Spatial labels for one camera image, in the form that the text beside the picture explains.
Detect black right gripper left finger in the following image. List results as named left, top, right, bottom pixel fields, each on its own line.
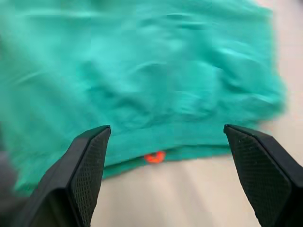
left=13, top=125, right=111, bottom=227

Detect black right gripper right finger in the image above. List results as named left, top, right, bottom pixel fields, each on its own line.
left=223, top=124, right=303, bottom=227

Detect green shorts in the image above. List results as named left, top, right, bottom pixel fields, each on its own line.
left=0, top=0, right=288, bottom=197

